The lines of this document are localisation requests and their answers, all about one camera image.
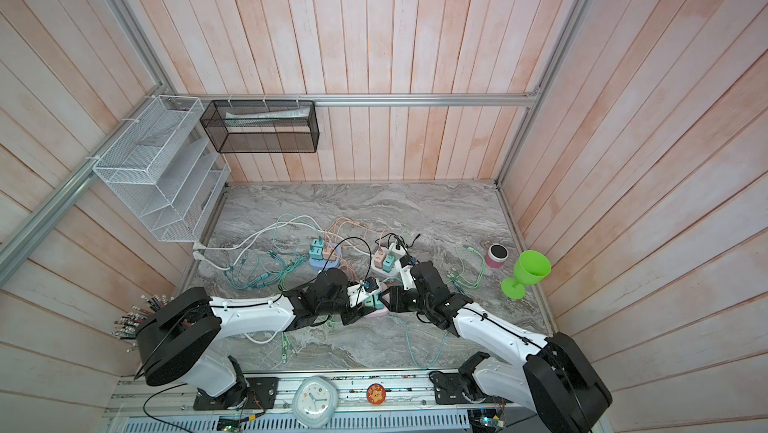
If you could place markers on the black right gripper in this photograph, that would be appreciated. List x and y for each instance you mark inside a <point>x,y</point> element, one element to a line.
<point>397,298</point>

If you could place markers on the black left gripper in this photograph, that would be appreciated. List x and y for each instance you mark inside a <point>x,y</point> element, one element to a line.
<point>355,315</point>

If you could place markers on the pink power strip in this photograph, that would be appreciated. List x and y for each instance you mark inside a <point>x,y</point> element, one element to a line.
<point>378,311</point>

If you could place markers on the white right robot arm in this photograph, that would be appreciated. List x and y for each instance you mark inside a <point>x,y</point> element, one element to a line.
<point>548,375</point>

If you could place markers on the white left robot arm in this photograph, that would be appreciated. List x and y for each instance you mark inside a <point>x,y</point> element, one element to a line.
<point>176,342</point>

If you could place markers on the white power strip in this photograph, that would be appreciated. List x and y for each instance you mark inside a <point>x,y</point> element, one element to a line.
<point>397,249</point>

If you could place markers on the blue power strip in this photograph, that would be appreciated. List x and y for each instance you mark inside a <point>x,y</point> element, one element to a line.
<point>322,255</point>

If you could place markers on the pink USB charger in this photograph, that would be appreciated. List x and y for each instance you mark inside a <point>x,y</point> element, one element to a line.
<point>379,259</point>

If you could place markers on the pink cylinder speaker black top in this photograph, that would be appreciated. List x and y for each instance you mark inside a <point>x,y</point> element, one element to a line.
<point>496,256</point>

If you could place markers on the red round sticker badge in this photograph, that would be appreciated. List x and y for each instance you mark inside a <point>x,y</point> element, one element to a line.
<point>376,394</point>

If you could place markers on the white alarm clock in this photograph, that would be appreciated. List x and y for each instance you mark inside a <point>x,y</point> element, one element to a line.
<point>315,402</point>

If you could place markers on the green plastic goblet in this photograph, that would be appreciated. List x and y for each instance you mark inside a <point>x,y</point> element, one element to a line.
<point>530,268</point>

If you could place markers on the black mesh basket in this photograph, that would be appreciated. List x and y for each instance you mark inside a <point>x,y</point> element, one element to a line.
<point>262,126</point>

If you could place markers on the red pen holder with pens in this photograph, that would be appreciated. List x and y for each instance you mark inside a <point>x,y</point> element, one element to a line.
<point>128,324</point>

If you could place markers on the white wire mesh shelf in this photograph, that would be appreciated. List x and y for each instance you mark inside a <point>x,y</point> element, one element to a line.
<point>168,180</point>

